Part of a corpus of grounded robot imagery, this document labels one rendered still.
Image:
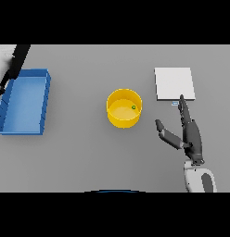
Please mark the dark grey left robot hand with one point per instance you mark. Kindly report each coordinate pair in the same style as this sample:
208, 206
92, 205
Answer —
3, 84

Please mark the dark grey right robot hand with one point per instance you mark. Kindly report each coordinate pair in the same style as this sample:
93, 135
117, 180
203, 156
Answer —
191, 135

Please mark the yellow bowl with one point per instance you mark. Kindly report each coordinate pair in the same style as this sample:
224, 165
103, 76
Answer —
123, 121

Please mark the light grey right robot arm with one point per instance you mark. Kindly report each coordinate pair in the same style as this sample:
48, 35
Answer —
197, 180

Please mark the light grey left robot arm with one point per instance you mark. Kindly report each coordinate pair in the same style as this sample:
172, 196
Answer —
18, 60

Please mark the blue plastic tray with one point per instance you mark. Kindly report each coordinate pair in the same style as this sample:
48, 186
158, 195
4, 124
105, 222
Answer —
24, 105

